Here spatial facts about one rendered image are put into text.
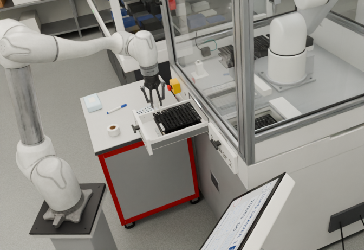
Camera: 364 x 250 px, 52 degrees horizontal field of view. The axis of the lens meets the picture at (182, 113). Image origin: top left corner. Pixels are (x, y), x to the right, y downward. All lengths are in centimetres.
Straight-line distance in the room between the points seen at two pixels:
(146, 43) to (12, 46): 59
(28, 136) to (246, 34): 104
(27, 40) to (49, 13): 463
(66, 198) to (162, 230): 106
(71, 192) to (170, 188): 93
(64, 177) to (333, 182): 130
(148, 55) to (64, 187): 69
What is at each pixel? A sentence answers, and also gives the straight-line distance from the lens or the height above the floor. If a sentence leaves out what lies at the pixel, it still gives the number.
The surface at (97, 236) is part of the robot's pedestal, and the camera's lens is 195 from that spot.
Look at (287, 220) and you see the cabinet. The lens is 207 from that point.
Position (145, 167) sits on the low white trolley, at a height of 51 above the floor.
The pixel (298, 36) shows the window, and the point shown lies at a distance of 143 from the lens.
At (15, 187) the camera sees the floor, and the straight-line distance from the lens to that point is 336.
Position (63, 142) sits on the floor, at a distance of 361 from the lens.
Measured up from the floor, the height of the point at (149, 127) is 84.
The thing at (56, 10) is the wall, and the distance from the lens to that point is 606.
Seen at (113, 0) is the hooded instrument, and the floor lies 132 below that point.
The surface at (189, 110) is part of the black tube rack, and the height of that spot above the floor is 90.
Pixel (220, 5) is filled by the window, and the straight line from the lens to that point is 144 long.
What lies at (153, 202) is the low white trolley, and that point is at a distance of 254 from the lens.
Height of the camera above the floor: 208
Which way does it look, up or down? 36 degrees down
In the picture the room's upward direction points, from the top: 9 degrees counter-clockwise
